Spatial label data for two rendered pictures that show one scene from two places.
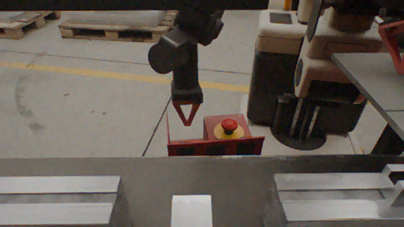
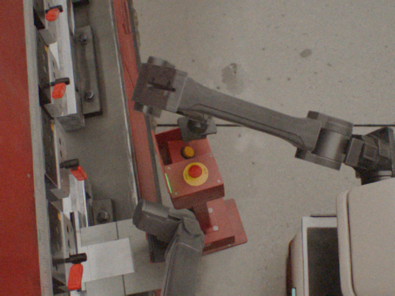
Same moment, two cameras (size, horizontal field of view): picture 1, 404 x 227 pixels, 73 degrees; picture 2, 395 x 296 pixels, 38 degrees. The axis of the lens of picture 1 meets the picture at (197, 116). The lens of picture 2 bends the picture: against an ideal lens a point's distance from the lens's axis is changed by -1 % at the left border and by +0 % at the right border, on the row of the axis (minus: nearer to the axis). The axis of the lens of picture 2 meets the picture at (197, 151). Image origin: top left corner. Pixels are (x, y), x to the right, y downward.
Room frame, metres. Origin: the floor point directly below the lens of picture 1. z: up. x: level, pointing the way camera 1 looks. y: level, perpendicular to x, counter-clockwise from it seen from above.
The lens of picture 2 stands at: (0.53, -0.68, 2.34)
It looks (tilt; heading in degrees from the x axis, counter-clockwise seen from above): 67 degrees down; 92
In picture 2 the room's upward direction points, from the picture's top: 11 degrees counter-clockwise
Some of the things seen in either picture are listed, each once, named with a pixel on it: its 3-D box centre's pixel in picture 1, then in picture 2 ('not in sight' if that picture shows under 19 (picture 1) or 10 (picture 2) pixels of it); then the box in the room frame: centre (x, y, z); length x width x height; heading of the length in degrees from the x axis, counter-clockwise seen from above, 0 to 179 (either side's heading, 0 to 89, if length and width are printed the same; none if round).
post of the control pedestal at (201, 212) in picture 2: not in sight; (198, 201); (0.48, -0.03, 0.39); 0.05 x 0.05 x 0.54; 7
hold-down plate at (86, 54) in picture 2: not in sight; (87, 70); (0.23, 0.27, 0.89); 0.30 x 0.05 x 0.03; 91
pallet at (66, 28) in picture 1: (124, 21); not in sight; (3.27, 0.88, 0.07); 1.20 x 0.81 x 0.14; 82
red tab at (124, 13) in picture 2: not in sight; (124, 12); (0.32, 0.69, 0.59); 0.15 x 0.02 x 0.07; 91
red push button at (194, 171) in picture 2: (229, 128); (195, 172); (0.49, -0.07, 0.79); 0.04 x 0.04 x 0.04
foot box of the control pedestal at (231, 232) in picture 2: not in sight; (211, 224); (0.51, -0.03, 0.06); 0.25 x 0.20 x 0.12; 7
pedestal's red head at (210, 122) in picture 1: (209, 145); (188, 164); (0.48, -0.03, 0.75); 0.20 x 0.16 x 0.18; 97
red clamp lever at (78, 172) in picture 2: not in sight; (74, 171); (0.24, -0.18, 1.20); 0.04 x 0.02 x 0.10; 1
